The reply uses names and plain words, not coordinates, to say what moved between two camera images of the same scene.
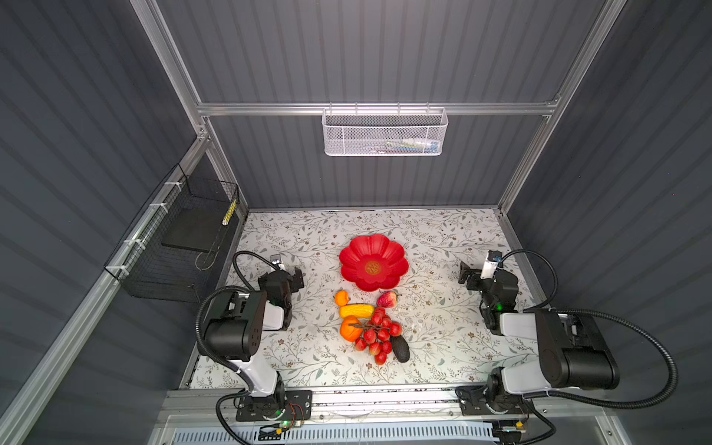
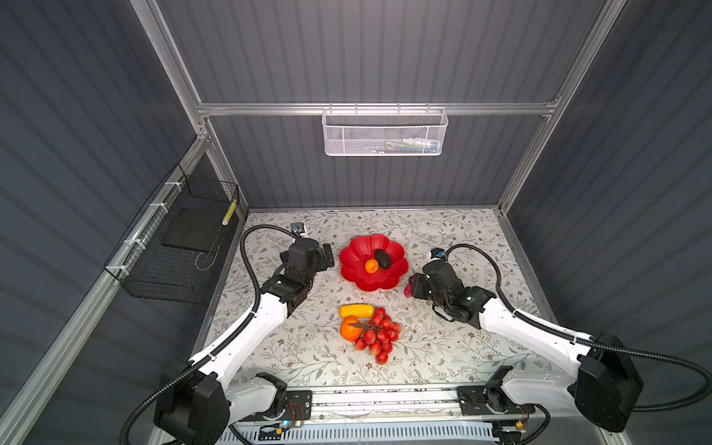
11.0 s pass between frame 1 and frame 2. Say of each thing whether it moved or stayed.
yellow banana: stayed
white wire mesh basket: stayed
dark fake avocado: moved
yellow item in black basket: stayed
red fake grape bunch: stayed
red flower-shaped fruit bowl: stayed
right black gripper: moved
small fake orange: moved
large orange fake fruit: stayed
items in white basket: stayed
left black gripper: moved
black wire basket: stayed
